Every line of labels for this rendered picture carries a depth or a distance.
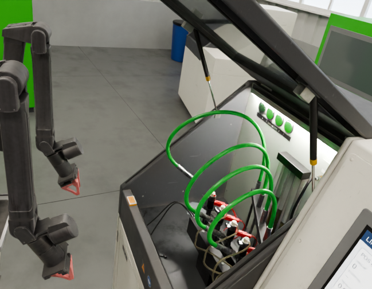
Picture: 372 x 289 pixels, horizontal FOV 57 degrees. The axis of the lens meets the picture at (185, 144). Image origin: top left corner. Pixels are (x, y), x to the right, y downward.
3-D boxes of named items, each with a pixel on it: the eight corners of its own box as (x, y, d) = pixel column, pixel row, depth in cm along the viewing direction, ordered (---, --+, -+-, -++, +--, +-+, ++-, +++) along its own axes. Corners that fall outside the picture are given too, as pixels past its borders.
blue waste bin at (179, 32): (163, 55, 740) (168, 18, 704) (187, 55, 769) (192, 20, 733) (175, 63, 696) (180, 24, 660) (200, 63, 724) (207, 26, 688)
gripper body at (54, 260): (70, 244, 101) (57, 228, 97) (67, 272, 92) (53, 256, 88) (49, 253, 101) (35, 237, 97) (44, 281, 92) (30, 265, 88)
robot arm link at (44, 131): (32, 22, 108) (27, 29, 99) (51, 24, 110) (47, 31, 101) (39, 140, 128) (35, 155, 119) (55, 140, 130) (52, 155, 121)
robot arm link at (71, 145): (40, 132, 126) (36, 144, 119) (69, 121, 127) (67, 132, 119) (56, 157, 133) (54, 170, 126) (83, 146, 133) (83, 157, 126)
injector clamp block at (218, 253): (183, 243, 142) (189, 215, 135) (204, 239, 146) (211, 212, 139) (221, 316, 115) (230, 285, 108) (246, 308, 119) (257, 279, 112)
